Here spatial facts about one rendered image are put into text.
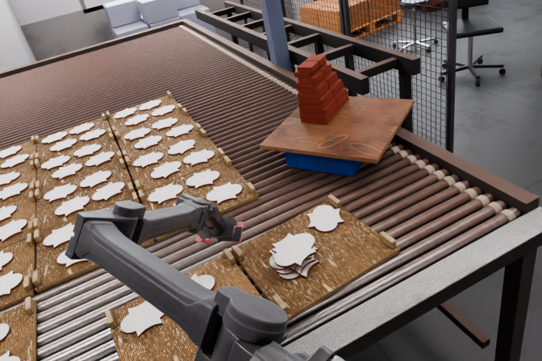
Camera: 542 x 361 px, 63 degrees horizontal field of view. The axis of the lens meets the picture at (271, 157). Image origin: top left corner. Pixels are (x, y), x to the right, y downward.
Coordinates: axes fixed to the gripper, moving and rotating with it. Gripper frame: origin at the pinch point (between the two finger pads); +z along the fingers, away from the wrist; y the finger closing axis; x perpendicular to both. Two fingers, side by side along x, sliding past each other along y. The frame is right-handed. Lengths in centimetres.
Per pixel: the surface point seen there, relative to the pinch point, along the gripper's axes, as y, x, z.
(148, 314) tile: 18.7, 24.4, -1.7
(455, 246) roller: -70, -2, 7
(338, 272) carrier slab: -35.3, 8.6, 2.5
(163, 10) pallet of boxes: 179, -367, 160
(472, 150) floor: -124, -155, 165
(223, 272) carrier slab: 0.2, 8.7, 4.5
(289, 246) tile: -20.8, 1.4, 0.4
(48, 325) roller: 52, 28, 2
